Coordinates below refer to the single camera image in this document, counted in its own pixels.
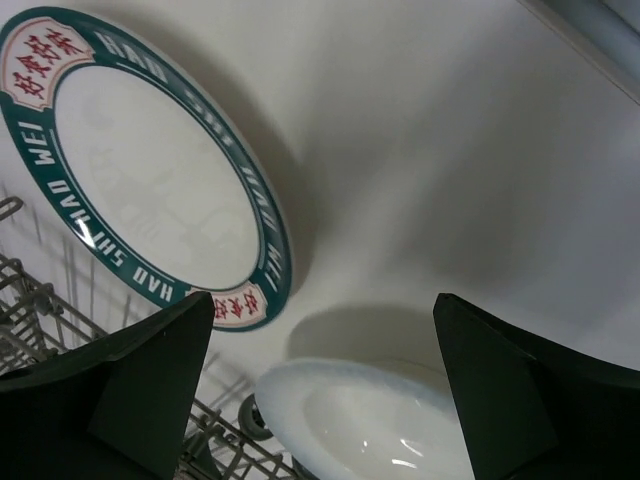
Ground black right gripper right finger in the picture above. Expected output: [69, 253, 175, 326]
[433, 293, 639, 479]

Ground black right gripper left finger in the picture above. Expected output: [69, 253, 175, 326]
[1, 292, 214, 479]

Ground white deep plate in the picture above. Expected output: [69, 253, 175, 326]
[254, 357, 474, 480]

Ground green rimmed printed plate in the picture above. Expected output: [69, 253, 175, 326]
[1, 6, 294, 332]

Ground grey wire dish rack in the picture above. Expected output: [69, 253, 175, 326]
[0, 194, 301, 480]

